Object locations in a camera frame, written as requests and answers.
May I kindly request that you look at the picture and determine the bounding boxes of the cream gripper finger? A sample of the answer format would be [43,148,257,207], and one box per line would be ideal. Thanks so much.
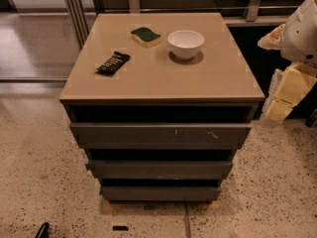
[258,24,284,50]
[260,100,292,128]

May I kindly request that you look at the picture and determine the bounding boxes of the white ceramic bowl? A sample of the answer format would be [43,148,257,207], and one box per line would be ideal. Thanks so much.
[167,30,205,60]

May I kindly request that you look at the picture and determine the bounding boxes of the metal railing frame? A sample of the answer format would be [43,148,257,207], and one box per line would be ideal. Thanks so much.
[58,0,317,50]

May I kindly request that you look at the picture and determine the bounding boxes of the grey middle drawer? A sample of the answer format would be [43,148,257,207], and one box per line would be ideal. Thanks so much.
[87,161,233,179]

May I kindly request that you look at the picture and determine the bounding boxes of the green and yellow sponge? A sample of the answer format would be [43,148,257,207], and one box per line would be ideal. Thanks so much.
[131,27,161,48]

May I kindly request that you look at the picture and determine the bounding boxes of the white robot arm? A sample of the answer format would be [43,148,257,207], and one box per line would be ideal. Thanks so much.
[258,0,317,128]

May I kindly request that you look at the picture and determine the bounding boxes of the grey drawer cabinet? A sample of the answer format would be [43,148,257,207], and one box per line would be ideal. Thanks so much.
[59,13,264,188]

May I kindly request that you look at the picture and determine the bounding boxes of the black snack bar wrapper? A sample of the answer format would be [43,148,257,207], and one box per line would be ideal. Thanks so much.
[97,52,131,76]

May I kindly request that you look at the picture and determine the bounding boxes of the grey top drawer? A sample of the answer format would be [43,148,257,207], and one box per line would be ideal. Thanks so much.
[70,123,252,150]

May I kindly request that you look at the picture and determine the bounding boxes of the grey drawer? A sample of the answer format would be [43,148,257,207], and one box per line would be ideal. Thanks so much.
[70,123,252,150]
[87,161,233,179]
[101,186,221,201]

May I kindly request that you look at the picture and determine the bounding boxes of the black object on floor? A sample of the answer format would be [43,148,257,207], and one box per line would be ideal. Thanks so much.
[35,222,50,238]

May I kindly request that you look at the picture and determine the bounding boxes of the grey bottom drawer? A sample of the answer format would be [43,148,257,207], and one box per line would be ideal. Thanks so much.
[101,186,221,201]

